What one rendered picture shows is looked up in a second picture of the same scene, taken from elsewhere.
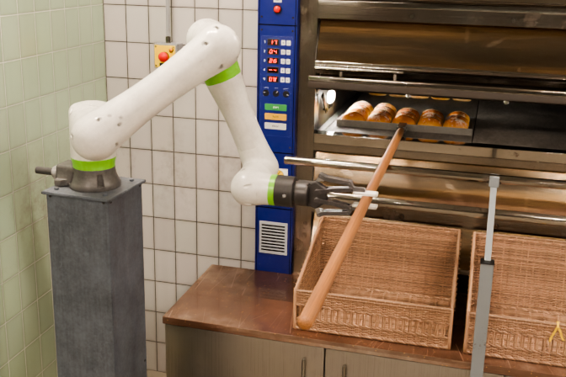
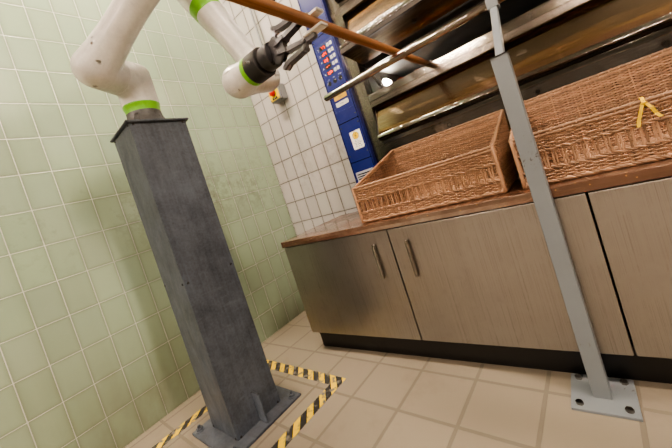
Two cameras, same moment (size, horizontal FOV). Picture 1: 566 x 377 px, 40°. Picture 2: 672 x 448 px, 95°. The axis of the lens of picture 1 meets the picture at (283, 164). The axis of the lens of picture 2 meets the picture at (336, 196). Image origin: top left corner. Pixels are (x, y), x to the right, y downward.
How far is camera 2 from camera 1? 1.79 m
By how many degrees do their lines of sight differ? 27
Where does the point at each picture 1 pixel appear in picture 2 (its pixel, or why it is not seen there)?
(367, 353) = (421, 220)
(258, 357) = (343, 255)
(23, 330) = not seen: hidden behind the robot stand
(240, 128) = (229, 43)
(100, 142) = (80, 61)
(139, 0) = not seen: hidden behind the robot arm
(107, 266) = (146, 177)
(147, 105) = (109, 20)
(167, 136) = (295, 144)
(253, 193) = (231, 77)
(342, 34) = (360, 16)
